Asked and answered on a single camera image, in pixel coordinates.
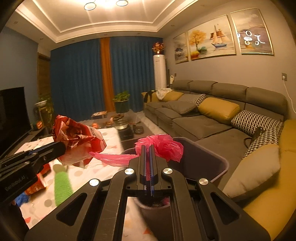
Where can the yellow cushion middle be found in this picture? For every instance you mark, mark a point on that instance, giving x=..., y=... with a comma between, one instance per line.
x=220, y=110

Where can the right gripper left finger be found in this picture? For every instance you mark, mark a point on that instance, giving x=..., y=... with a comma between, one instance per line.
x=138, y=164

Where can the grey sectional sofa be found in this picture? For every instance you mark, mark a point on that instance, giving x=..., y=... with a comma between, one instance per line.
x=274, y=208

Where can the red paper cup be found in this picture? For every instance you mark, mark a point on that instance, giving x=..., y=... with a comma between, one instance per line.
x=40, y=184

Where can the grey plastic trash bin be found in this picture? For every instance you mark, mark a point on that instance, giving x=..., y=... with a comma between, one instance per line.
x=196, y=162

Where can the yellow cushion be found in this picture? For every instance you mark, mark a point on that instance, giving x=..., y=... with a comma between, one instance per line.
x=172, y=96
x=220, y=110

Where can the far patterned cushion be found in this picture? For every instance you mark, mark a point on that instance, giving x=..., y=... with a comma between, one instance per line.
x=196, y=99

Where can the patterned white tablecloth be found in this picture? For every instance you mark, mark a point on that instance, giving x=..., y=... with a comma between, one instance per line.
x=43, y=202

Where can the green potted plant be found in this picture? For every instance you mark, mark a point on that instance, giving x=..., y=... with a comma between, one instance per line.
x=121, y=102

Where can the red snack wrapper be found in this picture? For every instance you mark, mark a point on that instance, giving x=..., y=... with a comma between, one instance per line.
x=79, y=139

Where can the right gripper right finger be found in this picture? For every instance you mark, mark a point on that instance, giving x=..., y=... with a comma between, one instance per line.
x=156, y=164

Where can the black television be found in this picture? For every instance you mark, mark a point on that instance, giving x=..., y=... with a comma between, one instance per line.
x=15, y=122

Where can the pink plastic bag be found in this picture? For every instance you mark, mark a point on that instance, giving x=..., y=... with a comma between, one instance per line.
x=164, y=146

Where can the white cloth on sofa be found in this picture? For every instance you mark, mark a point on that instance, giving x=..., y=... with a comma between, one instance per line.
x=161, y=93

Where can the white standing air conditioner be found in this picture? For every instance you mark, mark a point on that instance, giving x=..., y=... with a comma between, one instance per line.
x=160, y=71

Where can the grey cushion on seat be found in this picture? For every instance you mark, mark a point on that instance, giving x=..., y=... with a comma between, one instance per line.
x=181, y=107

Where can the dark coffee table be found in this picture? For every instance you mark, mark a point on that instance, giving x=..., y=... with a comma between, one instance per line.
x=120, y=131

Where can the right framed painting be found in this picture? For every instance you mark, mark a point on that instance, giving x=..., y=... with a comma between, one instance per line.
x=251, y=31

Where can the yellow cushion far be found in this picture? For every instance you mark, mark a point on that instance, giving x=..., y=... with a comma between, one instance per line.
x=172, y=96

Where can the blue curtain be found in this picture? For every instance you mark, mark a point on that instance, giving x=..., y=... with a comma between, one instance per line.
x=76, y=74

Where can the black white patterned cushion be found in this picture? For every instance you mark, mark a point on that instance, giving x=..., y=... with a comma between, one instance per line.
x=262, y=130

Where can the left landscape painting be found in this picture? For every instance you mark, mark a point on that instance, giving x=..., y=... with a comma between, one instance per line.
x=180, y=48

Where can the ceiling ring lamp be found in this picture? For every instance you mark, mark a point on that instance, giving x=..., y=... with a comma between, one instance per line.
x=91, y=5

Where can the sailboat tree painting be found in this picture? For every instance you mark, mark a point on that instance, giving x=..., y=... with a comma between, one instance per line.
x=211, y=39

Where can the beige cushion near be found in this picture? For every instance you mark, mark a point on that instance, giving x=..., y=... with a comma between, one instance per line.
x=254, y=174

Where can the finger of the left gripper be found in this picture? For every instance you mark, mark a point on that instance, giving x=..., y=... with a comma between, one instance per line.
x=36, y=158

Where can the orange flower decoration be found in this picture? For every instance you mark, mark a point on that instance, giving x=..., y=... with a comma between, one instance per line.
x=158, y=48

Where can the green foam net sleeve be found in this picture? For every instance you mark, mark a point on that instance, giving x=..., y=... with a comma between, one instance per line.
x=62, y=185

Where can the blue foam net sleeve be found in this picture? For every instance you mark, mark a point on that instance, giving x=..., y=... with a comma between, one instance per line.
x=21, y=199

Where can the plant on wooden stand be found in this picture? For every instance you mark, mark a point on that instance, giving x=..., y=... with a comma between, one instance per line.
x=44, y=111

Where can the orange curtain strip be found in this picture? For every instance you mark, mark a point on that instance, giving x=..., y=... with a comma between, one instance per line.
x=107, y=82

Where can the wall socket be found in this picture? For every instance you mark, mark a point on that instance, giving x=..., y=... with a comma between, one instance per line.
x=284, y=76

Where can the magazine box on table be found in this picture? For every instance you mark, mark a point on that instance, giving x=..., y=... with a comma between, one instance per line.
x=100, y=114

